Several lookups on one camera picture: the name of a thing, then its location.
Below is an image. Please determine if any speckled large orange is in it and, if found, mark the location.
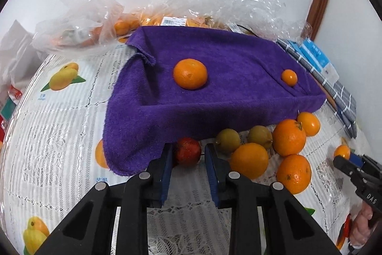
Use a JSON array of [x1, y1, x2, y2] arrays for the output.
[[276, 154, 312, 195]]

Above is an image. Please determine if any pile of bagged oranges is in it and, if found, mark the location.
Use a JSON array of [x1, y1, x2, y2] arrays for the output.
[[112, 13, 220, 45]]

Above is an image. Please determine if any blue tissue pack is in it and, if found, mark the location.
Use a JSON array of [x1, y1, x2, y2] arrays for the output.
[[291, 38, 341, 82]]

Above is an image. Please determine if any person's right hand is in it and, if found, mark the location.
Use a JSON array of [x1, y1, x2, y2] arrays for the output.
[[349, 207, 372, 246]]

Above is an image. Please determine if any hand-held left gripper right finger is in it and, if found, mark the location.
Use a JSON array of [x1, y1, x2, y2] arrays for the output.
[[204, 143, 341, 255]]

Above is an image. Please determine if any crumpled translucent plastic bag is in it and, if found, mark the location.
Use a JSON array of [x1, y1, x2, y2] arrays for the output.
[[31, 0, 124, 57]]

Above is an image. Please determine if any grey checked cloth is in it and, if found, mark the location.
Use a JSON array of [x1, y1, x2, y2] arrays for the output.
[[276, 39, 358, 138]]

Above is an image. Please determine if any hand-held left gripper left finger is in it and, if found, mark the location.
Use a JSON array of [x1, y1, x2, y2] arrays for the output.
[[34, 143, 175, 255]]

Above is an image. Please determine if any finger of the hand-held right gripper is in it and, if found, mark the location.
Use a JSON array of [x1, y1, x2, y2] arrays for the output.
[[350, 154, 382, 174], [333, 155, 363, 183]]

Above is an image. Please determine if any white plastic bag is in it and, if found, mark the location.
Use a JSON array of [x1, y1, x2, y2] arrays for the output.
[[0, 19, 50, 112]]

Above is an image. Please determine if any medium orange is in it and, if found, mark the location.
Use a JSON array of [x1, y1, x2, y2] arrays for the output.
[[296, 112, 321, 137]]

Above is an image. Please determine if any red round fruit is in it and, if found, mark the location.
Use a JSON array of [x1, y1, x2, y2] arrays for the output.
[[175, 137, 202, 166]]

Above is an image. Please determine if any small orange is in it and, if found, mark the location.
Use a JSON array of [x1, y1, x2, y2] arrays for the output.
[[333, 145, 351, 160], [281, 69, 298, 86]]

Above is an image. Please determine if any green-brown round fruit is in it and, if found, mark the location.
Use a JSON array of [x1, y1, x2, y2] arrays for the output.
[[247, 125, 273, 151], [215, 129, 241, 154]]

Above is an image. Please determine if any purple towel-lined tray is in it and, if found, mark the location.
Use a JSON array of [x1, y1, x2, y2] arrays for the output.
[[103, 26, 327, 176]]

